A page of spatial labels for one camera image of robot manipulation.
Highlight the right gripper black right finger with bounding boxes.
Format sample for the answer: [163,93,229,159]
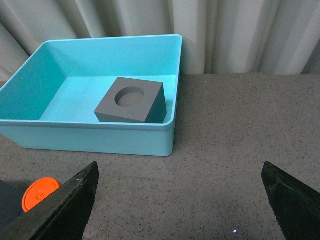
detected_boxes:
[261,161,320,240]

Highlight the blue plastic box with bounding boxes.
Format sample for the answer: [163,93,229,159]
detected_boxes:
[0,34,183,157]

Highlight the white curtain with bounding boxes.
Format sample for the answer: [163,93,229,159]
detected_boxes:
[0,0,320,82]

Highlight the orange cylinder with white numbers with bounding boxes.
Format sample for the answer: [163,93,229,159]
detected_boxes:
[21,177,62,213]

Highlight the gray cube with square hole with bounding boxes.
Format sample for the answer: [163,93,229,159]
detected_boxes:
[0,180,24,230]

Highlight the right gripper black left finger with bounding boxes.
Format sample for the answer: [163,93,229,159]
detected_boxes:
[0,161,99,240]

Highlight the gray cube with round hole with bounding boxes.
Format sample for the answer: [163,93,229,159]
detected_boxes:
[94,77,167,124]

